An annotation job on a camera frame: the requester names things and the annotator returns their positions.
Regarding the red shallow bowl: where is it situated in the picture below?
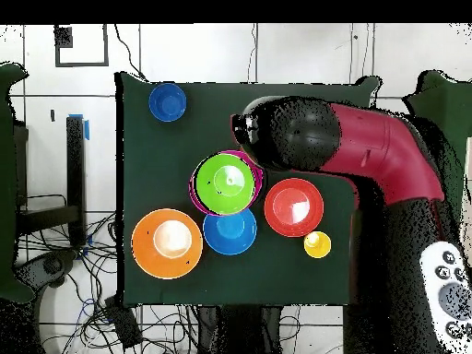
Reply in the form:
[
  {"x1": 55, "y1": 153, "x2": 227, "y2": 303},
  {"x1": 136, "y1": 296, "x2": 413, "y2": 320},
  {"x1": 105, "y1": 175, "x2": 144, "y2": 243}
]
[{"x1": 264, "y1": 177, "x2": 325, "y2": 238}]

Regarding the tangle of floor cables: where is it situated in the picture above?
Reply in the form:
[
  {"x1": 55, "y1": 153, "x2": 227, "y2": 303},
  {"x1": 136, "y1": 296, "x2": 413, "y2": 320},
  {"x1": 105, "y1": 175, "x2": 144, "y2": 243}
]
[{"x1": 16, "y1": 211, "x2": 196, "y2": 354}]

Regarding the light blue bowl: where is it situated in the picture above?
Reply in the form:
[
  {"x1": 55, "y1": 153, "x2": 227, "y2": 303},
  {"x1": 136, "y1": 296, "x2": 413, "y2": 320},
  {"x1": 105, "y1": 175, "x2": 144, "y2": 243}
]
[{"x1": 203, "y1": 207, "x2": 258, "y2": 256}]

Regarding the green-clothed side table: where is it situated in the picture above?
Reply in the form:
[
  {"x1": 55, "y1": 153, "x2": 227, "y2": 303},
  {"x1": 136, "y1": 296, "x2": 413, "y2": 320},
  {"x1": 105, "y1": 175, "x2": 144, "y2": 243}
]
[
  {"x1": 0, "y1": 62, "x2": 34, "y2": 303},
  {"x1": 401, "y1": 69, "x2": 472, "y2": 222}
]

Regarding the light green bowl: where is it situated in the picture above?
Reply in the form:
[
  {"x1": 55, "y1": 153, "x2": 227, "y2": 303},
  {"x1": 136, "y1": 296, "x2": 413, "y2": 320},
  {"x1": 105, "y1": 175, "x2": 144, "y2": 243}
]
[{"x1": 195, "y1": 152, "x2": 256, "y2": 216}]

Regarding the dark green tablecloth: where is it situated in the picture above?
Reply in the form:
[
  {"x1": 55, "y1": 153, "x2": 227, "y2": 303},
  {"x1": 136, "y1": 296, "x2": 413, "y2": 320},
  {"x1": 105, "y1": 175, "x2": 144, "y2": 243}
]
[{"x1": 115, "y1": 71, "x2": 381, "y2": 307}]

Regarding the small dark blue bowl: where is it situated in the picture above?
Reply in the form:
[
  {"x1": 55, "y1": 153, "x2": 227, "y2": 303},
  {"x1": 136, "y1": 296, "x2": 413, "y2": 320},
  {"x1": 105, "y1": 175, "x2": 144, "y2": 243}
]
[{"x1": 147, "y1": 82, "x2": 188, "y2": 123}]

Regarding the large orange bowl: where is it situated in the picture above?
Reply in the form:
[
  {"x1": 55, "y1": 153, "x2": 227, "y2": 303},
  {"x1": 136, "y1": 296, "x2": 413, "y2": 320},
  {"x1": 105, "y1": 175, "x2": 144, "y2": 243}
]
[{"x1": 131, "y1": 207, "x2": 204, "y2": 280}]

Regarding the yellow cup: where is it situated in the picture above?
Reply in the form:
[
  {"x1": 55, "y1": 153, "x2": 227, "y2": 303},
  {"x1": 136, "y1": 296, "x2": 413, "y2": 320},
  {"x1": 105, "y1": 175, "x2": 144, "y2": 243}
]
[{"x1": 303, "y1": 230, "x2": 332, "y2": 259}]

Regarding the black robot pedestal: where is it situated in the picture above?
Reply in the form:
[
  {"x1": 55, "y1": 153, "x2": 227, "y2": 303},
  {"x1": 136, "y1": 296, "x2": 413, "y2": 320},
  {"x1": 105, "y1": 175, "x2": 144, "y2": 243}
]
[{"x1": 195, "y1": 304, "x2": 285, "y2": 354}]

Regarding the large pink bowl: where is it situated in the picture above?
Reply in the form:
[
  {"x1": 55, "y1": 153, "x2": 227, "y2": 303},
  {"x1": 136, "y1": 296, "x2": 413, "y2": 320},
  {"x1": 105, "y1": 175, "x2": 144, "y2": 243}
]
[{"x1": 188, "y1": 148, "x2": 266, "y2": 218}]

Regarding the black stand frame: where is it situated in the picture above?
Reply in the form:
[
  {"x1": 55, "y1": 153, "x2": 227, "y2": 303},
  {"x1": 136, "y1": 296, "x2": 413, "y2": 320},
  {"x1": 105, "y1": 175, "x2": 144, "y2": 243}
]
[{"x1": 14, "y1": 115, "x2": 88, "y2": 246}]

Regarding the black power strip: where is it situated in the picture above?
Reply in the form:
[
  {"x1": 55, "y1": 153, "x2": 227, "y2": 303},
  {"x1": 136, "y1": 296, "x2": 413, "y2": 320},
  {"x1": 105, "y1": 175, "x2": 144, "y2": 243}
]
[{"x1": 104, "y1": 296, "x2": 143, "y2": 349}]

